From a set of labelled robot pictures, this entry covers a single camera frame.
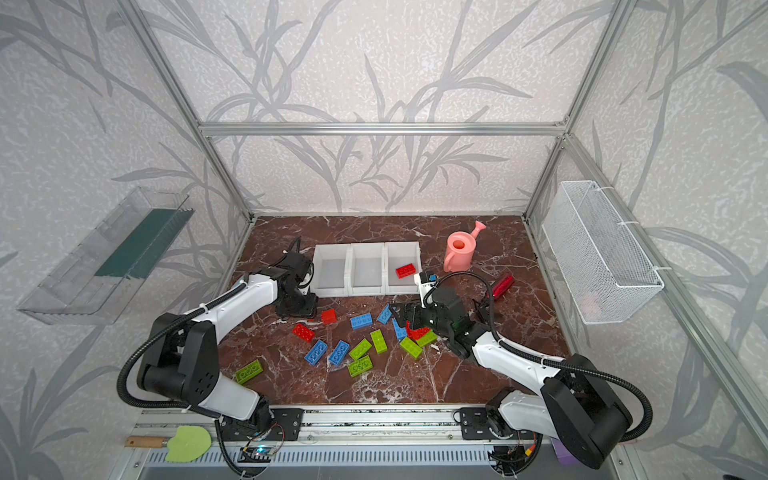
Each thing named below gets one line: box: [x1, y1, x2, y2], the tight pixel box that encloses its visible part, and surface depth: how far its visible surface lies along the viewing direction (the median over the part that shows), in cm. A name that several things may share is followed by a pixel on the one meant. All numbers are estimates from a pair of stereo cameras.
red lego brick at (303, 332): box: [292, 323, 315, 343], surface depth 90 cm
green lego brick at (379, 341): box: [370, 329, 388, 354], surface depth 88 cm
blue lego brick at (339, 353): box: [328, 340, 351, 366], surface depth 86 cm
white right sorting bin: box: [384, 241, 421, 295], surface depth 104 cm
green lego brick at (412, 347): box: [400, 337, 423, 358], surface depth 87 cm
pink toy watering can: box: [444, 221, 486, 273], surface depth 99 cm
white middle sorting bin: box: [347, 243, 385, 295], surface depth 104 cm
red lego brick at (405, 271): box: [395, 263, 416, 279], surface depth 104 cm
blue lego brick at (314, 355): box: [304, 340, 329, 366], surface depth 86 cm
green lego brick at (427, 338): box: [416, 330, 439, 347], surface depth 89 cm
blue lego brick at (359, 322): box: [350, 313, 373, 330], surface depth 92 cm
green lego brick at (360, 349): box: [348, 338, 372, 360], surface depth 88 cm
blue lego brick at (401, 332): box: [392, 318, 408, 341], surface depth 90 cm
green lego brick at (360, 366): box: [348, 355, 373, 378], surface depth 84 cm
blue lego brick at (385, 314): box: [377, 303, 392, 325], surface depth 95 cm
